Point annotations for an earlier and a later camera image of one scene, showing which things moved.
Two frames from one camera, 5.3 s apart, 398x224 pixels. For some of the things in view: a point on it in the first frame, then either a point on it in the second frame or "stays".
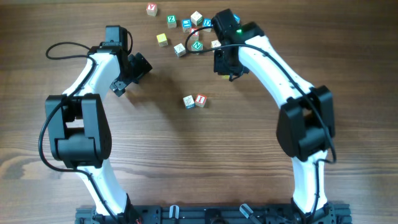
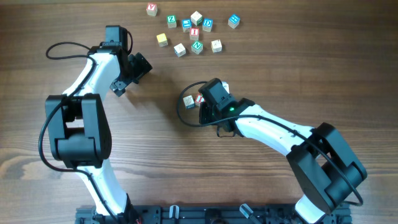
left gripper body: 137,68 stays
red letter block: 200,100 stays
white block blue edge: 189,102 stays
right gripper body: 227,66 → 208,114
